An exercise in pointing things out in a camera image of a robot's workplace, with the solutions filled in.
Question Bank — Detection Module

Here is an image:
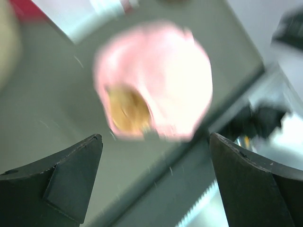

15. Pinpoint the round wooden hat stand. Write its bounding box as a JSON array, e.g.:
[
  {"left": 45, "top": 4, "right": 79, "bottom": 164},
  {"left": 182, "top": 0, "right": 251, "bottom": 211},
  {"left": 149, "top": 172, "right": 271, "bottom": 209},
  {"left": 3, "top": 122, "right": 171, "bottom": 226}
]
[{"left": 107, "top": 86, "right": 151, "bottom": 135}]

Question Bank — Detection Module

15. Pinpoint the red booklet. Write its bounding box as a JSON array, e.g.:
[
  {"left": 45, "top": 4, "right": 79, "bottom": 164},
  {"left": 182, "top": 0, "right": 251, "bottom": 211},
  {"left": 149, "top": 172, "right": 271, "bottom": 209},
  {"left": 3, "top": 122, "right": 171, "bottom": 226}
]
[{"left": 8, "top": 0, "right": 56, "bottom": 26}]

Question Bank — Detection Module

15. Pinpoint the translucent zip document pouch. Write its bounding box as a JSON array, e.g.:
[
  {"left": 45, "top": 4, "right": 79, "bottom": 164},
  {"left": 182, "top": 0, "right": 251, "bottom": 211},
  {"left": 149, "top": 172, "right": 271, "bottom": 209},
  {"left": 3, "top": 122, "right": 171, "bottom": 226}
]
[{"left": 33, "top": 0, "right": 139, "bottom": 44}]

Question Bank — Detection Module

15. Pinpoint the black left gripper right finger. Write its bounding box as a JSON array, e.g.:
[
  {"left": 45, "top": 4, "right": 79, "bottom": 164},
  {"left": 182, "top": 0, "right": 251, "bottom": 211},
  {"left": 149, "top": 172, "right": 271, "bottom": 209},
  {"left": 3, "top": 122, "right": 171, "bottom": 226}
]
[{"left": 210, "top": 133, "right": 303, "bottom": 227}]

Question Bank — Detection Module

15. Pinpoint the grey slotted cable duct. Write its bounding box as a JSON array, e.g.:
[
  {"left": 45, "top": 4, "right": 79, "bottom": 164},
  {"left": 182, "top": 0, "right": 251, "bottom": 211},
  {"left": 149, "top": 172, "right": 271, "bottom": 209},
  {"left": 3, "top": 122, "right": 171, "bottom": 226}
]
[{"left": 176, "top": 180, "right": 228, "bottom": 227}]

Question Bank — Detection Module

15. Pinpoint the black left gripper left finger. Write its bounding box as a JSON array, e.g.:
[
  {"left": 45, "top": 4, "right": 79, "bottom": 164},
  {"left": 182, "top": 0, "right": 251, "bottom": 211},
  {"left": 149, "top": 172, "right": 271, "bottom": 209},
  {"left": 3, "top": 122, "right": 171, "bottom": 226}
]
[{"left": 0, "top": 134, "right": 103, "bottom": 227}]

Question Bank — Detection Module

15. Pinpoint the light pink baseball cap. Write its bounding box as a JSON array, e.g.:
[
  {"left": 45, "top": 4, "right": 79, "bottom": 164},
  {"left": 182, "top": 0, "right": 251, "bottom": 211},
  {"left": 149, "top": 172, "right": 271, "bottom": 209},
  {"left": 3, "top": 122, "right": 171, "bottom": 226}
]
[{"left": 93, "top": 20, "right": 213, "bottom": 141}]

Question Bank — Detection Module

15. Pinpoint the cream mannequin head stand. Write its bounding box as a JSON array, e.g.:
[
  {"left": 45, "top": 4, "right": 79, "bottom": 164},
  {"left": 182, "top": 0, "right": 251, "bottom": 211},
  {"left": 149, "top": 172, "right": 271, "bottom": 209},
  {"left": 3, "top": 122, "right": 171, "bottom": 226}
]
[{"left": 158, "top": 0, "right": 191, "bottom": 6}]

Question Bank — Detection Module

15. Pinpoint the tan baseball cap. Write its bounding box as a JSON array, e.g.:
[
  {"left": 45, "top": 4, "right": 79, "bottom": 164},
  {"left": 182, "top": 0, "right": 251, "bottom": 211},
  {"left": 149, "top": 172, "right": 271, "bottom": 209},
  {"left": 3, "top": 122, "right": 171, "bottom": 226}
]
[{"left": 0, "top": 0, "right": 22, "bottom": 88}]

